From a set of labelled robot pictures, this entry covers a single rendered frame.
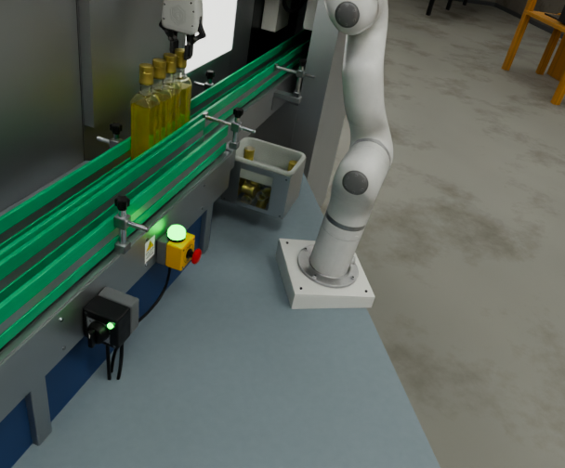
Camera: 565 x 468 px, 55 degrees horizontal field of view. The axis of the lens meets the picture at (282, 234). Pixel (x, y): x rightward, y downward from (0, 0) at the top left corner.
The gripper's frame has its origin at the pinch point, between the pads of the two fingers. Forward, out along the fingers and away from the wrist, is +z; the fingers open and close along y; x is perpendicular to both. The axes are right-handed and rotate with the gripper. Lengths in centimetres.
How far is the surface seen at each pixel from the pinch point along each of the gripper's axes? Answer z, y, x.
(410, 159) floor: 134, 58, 287
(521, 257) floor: 134, 146, 188
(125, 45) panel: 0.2, -11.7, -8.2
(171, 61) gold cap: 1.3, 1.2, -7.2
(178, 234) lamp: 31, 21, -36
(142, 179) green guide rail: 24.4, 6.6, -28.8
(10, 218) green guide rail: 21, -2, -63
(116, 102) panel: 14.3, -11.6, -12.8
